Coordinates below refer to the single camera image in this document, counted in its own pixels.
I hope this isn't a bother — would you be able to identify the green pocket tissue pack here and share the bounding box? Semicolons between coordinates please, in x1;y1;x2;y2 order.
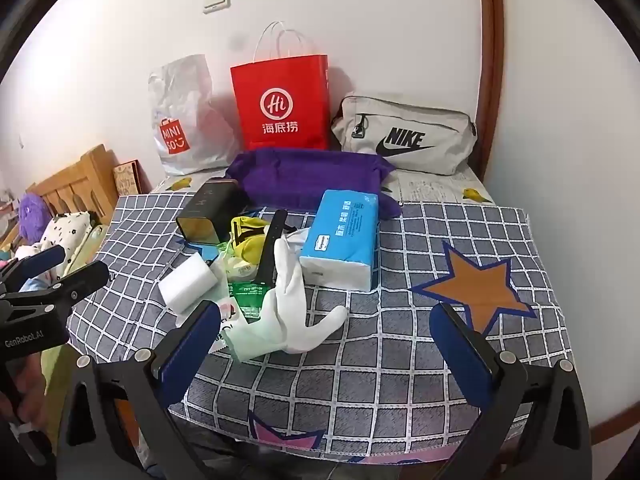
220;242;261;283

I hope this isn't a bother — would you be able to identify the wooden headboard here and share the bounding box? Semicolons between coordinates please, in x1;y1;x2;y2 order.
25;144;121;226

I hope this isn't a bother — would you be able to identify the wooden door frame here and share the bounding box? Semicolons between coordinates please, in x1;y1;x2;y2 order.
475;0;506;181

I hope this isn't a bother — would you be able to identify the grey checked blanket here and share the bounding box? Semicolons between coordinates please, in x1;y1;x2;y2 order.
67;192;576;461

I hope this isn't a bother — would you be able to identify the black strap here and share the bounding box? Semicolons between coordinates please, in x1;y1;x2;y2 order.
255;209;289;286

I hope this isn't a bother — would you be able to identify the blue tissue pack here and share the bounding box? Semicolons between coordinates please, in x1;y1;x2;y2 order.
299;190;382;293

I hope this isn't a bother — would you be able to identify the white plastic shopping bag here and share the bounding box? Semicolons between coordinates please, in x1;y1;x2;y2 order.
148;54;241;177

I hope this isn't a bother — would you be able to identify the purple cloth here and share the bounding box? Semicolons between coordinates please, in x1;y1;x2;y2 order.
225;148;403;218

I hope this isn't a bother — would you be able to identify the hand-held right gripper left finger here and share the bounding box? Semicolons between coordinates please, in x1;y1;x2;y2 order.
57;299;223;480

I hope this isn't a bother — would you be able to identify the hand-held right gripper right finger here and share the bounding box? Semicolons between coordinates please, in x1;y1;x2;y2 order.
430;301;593;480

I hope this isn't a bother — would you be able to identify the grey waist bag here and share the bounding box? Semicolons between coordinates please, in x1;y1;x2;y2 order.
331;94;478;176

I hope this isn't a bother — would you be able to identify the white sponge block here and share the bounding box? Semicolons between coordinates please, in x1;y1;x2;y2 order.
158;252;221;311

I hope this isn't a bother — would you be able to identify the fruit print bed sheet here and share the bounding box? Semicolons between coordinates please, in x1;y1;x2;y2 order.
150;167;496;206

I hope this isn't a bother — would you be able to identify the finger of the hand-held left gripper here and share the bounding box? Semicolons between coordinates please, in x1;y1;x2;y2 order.
15;261;110;316
0;244;67;293

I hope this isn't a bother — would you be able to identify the purple plush toy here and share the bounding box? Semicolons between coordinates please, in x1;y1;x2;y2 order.
19;192;53;243

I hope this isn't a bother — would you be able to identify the person's left hand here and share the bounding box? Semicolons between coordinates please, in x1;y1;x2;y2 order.
0;347;53;426

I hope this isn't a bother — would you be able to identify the green packet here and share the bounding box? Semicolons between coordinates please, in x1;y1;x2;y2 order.
227;282;271;321

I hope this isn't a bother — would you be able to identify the dark tin box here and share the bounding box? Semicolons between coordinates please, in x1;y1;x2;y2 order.
176;177;248;246

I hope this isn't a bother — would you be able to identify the red paper bag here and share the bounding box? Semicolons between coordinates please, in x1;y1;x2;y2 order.
230;21;331;152

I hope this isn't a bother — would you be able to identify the yellow pouch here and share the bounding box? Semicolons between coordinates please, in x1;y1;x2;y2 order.
230;215;271;266

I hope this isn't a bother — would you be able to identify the white dotted cloth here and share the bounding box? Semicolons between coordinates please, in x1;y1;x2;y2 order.
30;210;101;281

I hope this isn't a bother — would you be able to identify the brown patterned book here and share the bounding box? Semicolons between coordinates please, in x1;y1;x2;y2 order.
112;160;153;196

